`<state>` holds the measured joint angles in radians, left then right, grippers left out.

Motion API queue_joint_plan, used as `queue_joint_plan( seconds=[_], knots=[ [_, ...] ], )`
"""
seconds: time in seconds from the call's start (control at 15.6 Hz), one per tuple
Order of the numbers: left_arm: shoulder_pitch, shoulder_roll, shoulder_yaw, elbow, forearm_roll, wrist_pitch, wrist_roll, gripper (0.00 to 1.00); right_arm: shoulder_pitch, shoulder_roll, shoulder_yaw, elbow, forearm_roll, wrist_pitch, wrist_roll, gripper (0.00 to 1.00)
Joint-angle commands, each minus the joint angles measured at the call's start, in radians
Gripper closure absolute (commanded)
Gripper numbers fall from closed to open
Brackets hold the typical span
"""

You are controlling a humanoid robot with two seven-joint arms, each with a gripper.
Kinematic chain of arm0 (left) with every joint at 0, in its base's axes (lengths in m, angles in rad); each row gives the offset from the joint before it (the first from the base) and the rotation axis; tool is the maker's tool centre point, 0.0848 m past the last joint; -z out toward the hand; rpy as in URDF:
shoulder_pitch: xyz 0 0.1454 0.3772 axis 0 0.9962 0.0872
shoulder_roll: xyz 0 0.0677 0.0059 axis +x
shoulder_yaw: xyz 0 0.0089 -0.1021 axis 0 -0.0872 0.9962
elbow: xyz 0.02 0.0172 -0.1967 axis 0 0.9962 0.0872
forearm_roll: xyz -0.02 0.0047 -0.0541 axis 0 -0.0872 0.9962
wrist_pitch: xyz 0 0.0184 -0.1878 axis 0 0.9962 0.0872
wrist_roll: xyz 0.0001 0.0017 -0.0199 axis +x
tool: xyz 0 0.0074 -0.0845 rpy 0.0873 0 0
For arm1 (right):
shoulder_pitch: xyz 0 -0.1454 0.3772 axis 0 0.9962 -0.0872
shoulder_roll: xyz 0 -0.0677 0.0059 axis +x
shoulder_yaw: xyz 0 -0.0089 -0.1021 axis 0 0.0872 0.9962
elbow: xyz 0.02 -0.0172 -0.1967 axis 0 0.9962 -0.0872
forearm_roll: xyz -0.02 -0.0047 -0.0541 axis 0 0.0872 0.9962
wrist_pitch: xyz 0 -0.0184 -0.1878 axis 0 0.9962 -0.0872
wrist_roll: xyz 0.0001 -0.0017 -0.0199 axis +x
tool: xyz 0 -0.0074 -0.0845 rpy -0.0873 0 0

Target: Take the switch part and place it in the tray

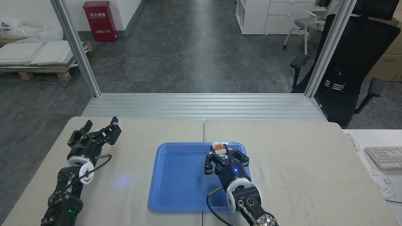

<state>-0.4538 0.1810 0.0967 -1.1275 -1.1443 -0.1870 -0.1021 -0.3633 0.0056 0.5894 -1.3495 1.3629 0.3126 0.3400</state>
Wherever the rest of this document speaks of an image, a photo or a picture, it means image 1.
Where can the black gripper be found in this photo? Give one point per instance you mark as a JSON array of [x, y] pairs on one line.
[[233, 173], [86, 148]]

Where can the switch part with green button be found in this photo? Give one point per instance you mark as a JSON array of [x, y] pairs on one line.
[[220, 148]]

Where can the blue plastic tray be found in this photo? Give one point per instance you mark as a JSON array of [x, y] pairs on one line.
[[182, 182]]

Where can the ribbed aluminium platform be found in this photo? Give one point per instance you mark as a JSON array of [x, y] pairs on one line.
[[204, 106]]

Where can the wooden pallet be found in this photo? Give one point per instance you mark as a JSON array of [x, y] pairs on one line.
[[40, 72]]

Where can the stack of white boards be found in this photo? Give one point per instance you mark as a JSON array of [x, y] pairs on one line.
[[34, 53]]

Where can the red fire extinguisher box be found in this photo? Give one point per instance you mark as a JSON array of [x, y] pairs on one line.
[[100, 22]]

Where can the white side table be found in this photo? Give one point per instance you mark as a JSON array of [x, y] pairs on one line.
[[373, 139]]

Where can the white drawer cabinet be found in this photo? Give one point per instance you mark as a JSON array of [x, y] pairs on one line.
[[267, 15]]

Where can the white and grey chair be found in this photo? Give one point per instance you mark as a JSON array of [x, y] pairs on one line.
[[306, 23]]

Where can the white keyboard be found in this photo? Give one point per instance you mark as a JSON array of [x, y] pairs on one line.
[[384, 157]]

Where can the white power strip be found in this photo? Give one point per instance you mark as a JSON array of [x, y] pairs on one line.
[[384, 183]]

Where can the black mesh office chair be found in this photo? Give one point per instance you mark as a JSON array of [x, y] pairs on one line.
[[355, 62]]

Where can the brown cardboard box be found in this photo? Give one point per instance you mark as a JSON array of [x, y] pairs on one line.
[[388, 67]]

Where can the silver aluminium post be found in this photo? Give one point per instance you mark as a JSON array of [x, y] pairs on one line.
[[77, 50], [329, 47]]

